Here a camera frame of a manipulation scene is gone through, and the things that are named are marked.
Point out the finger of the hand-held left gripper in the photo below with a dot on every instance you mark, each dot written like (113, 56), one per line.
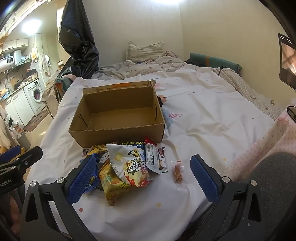
(9, 153)
(30, 157)

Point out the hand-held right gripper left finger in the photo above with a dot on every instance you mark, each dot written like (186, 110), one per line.
(82, 178)

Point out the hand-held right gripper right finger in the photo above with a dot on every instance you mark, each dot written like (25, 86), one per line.
(204, 183)

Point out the yellow orange chip bag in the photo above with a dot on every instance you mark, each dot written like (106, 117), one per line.
(111, 187)

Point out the white chip bag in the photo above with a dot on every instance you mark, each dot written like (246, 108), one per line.
(129, 166)

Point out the brown cardboard box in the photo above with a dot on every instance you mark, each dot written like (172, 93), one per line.
(115, 129)

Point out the person's left forearm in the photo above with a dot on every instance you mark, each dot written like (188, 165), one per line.
(14, 213)

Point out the blue yellow snack packet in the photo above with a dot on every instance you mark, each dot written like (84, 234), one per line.
(92, 183)

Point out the grey waste bin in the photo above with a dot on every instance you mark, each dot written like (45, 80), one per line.
(23, 141)

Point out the cream hanging cloth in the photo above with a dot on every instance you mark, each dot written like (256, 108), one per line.
(4, 129)

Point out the small clear wrapped snack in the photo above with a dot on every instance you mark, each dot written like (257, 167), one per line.
(178, 173)

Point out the patterned floor rug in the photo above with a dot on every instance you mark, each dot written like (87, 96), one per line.
(35, 120)

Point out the white kitchen base cabinet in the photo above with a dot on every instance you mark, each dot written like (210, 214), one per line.
(16, 109)

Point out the small dark purple packet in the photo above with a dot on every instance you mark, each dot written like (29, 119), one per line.
(162, 154)

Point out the white blue wafer packet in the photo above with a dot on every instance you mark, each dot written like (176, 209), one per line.
(151, 160)

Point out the white washing machine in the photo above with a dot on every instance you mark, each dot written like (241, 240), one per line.
(34, 97)

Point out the blue packet with yellow print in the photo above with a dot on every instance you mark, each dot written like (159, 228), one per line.
(134, 144)

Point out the white dotted bed sheet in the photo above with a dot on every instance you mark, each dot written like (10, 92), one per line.
(203, 120)

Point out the grey cloth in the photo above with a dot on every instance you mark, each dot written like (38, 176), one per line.
(270, 185)

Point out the pink dotted blanket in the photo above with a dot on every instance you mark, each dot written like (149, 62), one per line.
(261, 141)

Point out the teal orange bag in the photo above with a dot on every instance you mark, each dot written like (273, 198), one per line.
(63, 88)

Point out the white water heater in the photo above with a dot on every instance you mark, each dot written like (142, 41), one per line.
(9, 62)

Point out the small black pink item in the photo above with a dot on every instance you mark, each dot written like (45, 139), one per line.
(161, 100)

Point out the tall white cabinet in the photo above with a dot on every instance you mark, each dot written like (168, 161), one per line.
(41, 53)

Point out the teal green pillow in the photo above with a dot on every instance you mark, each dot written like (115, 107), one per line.
(215, 62)

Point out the beige patterned duvet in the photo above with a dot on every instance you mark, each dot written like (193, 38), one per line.
(138, 67)

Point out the black plastic sheet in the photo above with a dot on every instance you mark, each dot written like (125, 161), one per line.
(78, 41)

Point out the beige patterned pillow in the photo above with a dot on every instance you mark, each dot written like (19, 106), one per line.
(144, 52)

